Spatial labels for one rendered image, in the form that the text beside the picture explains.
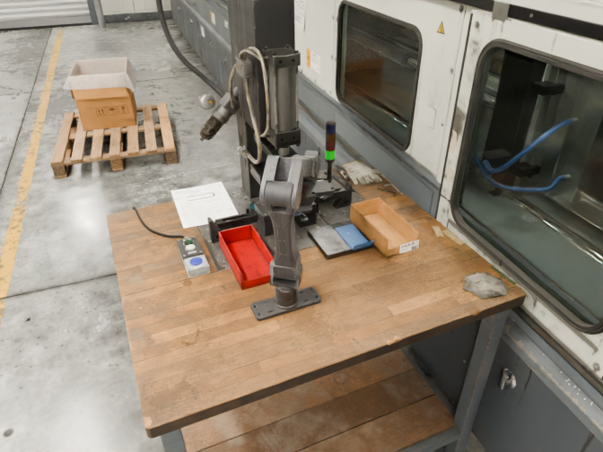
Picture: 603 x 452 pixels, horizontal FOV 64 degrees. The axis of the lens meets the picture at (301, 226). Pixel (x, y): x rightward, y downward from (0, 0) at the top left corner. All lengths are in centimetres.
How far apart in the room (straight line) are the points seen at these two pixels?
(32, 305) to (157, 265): 159
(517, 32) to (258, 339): 108
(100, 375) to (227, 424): 83
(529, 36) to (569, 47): 13
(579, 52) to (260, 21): 84
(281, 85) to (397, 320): 77
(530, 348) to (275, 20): 128
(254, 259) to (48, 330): 160
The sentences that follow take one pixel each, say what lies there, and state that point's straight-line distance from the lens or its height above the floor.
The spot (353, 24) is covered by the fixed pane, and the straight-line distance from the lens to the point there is 253.
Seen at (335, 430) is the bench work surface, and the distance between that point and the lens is 198.
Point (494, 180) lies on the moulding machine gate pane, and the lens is 165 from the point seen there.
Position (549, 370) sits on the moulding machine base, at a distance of 169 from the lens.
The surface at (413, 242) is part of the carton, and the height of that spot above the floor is 93.
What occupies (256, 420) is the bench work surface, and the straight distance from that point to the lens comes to 201.
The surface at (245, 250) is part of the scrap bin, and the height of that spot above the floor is 90.
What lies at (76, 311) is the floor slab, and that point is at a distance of 299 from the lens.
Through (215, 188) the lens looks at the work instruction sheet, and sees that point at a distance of 202.
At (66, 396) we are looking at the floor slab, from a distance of 258.
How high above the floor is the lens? 187
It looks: 34 degrees down
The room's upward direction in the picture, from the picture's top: straight up
